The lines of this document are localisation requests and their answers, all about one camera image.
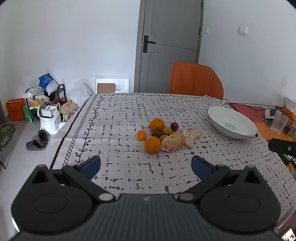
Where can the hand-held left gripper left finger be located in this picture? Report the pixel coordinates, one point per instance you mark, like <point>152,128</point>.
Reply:
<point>91,165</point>

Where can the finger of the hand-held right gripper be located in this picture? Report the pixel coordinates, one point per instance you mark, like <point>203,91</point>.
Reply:
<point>283,146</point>

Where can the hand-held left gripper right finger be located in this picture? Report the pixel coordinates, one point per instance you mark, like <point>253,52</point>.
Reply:
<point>201,168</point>

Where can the pale peeled pomelo piece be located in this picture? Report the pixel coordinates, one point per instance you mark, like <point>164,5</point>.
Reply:
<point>191,136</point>

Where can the pinkish peeled pomelo piece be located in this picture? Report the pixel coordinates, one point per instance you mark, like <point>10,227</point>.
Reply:
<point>173,142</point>

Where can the yellow-green round fruit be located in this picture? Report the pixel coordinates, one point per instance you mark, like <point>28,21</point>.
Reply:
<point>163,138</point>

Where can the brown kiwi fruits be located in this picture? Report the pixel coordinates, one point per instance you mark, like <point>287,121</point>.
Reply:
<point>166,131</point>

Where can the white bowl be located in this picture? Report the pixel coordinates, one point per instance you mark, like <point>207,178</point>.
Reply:
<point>232,125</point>

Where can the small orange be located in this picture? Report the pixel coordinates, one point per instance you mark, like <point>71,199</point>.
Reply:
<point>141,135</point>

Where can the large orange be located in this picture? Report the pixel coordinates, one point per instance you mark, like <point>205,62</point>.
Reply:
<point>152,144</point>
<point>157,124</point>

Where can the clear plastic cup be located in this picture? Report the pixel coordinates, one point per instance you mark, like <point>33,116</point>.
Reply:
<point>279,121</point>

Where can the white and black charger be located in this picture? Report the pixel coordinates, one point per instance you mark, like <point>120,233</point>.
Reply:
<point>270,114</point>

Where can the yellow snack bag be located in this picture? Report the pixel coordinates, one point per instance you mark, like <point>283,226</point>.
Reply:
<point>290,105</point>

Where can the dark red plum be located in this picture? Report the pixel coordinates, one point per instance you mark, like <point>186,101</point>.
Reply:
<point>174,126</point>

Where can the dark purple passion fruit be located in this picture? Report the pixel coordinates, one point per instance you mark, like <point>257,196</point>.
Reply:
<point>156,133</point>

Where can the dark grey slipper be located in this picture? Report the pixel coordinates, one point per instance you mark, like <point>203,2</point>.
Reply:
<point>34,145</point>
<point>43,136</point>

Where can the white shopping bag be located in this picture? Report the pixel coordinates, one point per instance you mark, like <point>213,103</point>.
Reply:
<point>48,122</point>

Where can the brown paper bag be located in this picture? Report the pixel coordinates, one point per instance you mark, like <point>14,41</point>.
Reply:
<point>68,109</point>

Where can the clear plastic bag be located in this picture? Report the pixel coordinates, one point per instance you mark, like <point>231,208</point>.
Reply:
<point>79,95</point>

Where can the brown cardboard sheet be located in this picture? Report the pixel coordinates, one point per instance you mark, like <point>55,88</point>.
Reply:
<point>106,88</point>

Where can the black metal rack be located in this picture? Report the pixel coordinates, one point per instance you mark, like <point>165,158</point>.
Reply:
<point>62,91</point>

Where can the green box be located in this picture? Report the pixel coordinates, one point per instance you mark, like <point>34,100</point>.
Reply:
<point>28,113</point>

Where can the yellow slippers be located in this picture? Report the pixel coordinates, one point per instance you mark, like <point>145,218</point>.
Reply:
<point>37,103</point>

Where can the orange chair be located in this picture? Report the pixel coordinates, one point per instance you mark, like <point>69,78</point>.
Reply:
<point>196,80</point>

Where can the white foam packaging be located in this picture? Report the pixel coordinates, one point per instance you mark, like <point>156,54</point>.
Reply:
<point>122,82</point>

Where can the green floor mat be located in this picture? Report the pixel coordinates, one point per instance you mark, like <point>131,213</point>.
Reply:
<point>6,136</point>

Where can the blue and white bag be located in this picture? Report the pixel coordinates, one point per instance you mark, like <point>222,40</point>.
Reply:
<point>47,83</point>

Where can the orange box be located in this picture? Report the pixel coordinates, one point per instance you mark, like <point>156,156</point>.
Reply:
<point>15,109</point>

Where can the grey door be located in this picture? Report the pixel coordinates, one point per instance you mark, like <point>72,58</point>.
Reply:
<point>171,58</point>

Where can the white light switch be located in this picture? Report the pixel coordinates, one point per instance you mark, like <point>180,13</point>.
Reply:
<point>243,30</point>

